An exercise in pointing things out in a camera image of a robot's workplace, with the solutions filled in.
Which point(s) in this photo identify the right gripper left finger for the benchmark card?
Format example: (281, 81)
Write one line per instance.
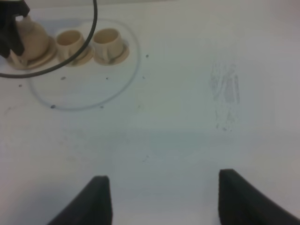
(92, 206)

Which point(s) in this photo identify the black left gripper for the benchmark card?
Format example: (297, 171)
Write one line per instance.
(9, 36)

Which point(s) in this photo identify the large beige teapot saucer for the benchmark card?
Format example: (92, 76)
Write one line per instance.
(45, 58)

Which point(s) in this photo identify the right teacup saucer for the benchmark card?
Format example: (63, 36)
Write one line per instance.
(115, 61)

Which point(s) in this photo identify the beige teacup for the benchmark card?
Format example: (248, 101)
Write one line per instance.
(108, 44)
(68, 43)

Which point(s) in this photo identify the left beige teacup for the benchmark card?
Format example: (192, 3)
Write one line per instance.
(68, 43)

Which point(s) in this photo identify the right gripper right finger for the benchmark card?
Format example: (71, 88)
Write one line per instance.
(240, 203)

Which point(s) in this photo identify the beige ceramic teapot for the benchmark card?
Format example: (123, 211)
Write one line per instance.
(34, 39)

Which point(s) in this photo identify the right beige teacup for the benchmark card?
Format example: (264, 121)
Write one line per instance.
(108, 44)

